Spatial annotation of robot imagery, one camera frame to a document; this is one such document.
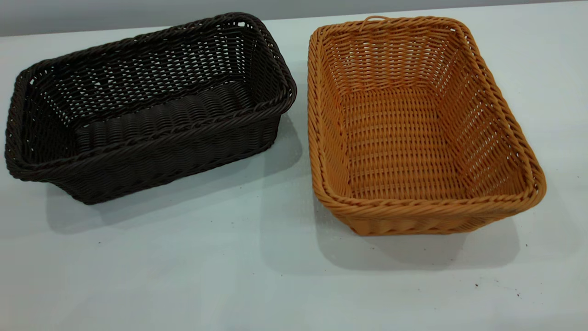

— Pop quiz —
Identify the orange wicker basket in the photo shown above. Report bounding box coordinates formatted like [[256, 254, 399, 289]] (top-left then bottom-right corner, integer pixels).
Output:
[[307, 15, 547, 236]]

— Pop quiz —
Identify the black wicker basket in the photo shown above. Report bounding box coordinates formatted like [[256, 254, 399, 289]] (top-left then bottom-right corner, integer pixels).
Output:
[[5, 12, 297, 205]]

